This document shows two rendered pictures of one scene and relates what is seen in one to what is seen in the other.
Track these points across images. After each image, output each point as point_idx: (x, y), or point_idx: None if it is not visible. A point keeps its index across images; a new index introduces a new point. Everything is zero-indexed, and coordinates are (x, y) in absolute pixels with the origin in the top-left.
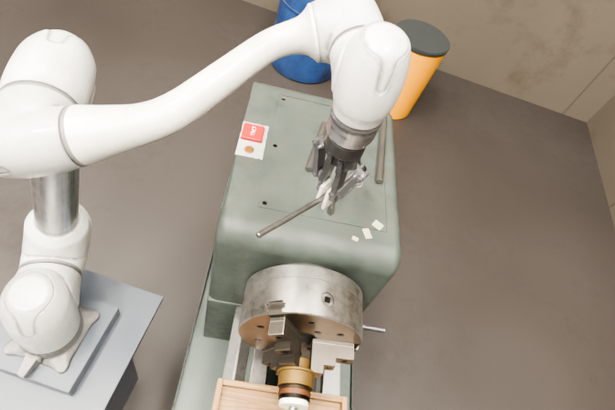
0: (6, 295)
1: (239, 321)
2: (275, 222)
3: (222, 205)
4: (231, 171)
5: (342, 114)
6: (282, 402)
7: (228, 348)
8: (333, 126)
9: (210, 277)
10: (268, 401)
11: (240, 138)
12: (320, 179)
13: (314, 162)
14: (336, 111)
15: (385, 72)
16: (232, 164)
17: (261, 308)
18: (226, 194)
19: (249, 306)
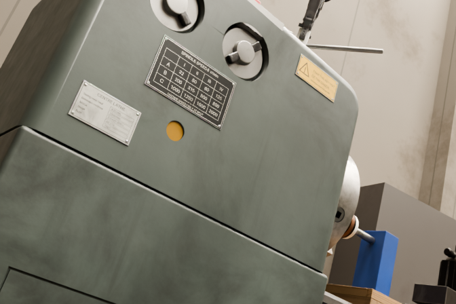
0: None
1: (354, 196)
2: (363, 47)
3: (338, 77)
4: (303, 44)
5: None
6: (357, 220)
7: (334, 298)
8: None
9: (334, 214)
10: None
11: (260, 6)
12: (311, 25)
13: (317, 9)
14: None
15: None
16: (294, 37)
17: (349, 157)
18: (328, 66)
19: (350, 168)
